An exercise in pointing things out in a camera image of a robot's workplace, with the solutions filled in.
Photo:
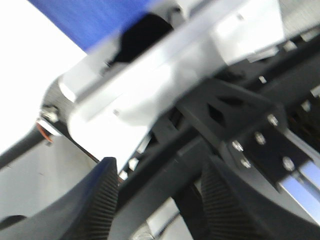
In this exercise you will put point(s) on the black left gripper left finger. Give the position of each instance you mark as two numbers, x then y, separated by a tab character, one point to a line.
86	212

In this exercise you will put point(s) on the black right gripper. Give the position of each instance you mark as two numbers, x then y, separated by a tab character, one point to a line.
260	119

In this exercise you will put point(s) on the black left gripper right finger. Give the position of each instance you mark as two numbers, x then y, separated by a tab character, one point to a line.
235	211

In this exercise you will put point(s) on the blue microfiber towel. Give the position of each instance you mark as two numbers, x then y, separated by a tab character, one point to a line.
87	22

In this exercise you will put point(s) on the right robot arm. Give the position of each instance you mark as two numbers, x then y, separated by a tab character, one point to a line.
108	103

